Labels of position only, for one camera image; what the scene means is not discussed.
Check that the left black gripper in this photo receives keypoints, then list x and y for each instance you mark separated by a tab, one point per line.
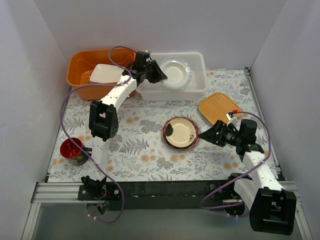
152	72

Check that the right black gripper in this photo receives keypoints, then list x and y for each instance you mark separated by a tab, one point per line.
220	134

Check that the white deep plate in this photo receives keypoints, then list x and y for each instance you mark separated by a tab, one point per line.
178	73

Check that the woven bamboo tray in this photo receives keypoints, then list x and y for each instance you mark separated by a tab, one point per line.
216	107

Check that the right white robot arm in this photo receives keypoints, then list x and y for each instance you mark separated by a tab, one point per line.
271	207

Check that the clear plastic bin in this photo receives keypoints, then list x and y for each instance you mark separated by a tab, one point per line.
197	87

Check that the maroon scalloped plate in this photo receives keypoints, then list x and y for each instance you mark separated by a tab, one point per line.
180	133

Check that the cream and black plate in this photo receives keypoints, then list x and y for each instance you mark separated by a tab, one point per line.
180	132

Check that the white rectangular dish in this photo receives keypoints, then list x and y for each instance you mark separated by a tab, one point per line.
105	74

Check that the floral table mat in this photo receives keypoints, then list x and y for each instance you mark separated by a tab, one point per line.
137	152

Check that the orange plastic tub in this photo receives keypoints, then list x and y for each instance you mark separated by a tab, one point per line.
82	64

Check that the red lacquer cup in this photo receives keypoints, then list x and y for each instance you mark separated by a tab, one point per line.
72	153

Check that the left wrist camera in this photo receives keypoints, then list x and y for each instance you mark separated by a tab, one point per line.
148	52

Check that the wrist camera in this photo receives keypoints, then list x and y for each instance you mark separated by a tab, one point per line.
148	52
232	117

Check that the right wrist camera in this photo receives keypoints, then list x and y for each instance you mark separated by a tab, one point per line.
232	117

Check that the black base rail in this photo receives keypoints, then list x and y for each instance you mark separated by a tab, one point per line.
148	195

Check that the aluminium frame rail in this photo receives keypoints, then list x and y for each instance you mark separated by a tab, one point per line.
56	193

